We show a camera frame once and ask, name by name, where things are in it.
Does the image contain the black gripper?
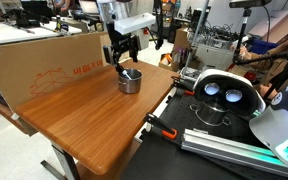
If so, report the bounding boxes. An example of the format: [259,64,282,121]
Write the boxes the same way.
[106,23,141,76]

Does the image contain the brown sleeved forearm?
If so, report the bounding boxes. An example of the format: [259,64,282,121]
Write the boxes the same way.
[250,33,288,68]

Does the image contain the grey metal desk leg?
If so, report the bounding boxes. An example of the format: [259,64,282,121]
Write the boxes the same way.
[39,142,82,180]

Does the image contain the black gripper side plate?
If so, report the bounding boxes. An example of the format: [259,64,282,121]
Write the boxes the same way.
[102,44,115,65]

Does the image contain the small cardboard box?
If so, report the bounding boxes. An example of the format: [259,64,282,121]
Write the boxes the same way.
[173,27,192,52]

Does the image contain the orange and black clamp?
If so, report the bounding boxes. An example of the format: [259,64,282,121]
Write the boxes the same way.
[170,75,196,97]
[143,112,179,140]

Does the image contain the slanted metal pole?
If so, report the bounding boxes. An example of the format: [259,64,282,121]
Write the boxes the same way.
[180,0,212,79]

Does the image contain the black perforated breadboard plate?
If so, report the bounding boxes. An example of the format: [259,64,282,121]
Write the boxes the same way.
[157,88,268,148]

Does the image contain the white VR headset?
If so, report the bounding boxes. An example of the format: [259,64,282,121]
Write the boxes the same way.
[193,68,267,122]

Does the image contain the black device on table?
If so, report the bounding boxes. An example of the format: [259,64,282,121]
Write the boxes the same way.
[2,8,52,29]

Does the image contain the white background table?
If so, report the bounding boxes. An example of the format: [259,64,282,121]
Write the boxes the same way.
[0,20,83,48]

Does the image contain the blue plastic bin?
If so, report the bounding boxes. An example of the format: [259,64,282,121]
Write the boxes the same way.
[248,39,280,56]

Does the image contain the flat cardboard sheet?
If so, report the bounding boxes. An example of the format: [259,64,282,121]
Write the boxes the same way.
[248,9,288,44]

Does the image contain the steel pot with handles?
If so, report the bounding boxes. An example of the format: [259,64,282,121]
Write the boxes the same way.
[117,68,144,95]

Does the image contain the black cable bundle with wrap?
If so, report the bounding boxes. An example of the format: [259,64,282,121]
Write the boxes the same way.
[152,0,165,51]

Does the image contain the grey box with cables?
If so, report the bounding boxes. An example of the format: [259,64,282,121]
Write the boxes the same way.
[195,43,235,71]

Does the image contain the cardboard panel wall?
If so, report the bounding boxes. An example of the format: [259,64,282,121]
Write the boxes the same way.
[0,31,133,114]

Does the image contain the black camera stand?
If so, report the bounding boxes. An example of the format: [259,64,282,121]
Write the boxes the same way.
[232,8,288,68]

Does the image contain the aluminium extrusion rail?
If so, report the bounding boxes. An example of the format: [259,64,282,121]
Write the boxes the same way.
[180,128,288,180]

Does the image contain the black stereo camera bar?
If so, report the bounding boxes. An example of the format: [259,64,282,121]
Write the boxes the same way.
[228,0,273,9]

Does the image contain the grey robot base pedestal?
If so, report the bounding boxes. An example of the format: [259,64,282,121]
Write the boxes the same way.
[248,66,288,169]

